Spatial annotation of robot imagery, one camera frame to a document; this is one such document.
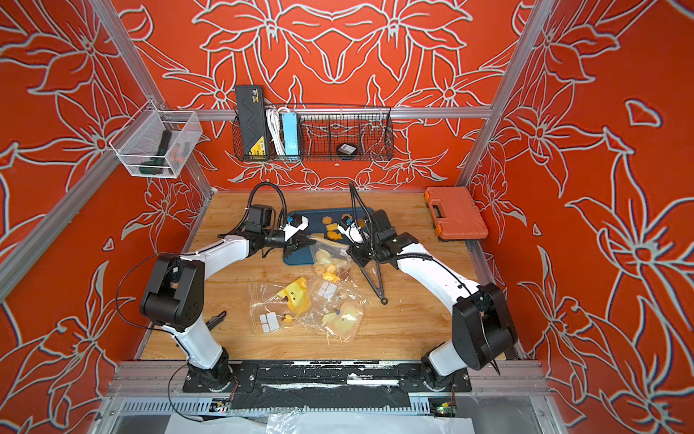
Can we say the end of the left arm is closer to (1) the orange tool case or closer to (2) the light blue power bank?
(2) the light blue power bank

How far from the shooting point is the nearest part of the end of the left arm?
30.4 inches

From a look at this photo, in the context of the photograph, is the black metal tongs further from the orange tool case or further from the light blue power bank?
the light blue power bank

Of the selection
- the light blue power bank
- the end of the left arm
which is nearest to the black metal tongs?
the end of the left arm

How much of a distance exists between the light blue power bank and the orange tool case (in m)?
0.61

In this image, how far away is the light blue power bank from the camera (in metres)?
0.90
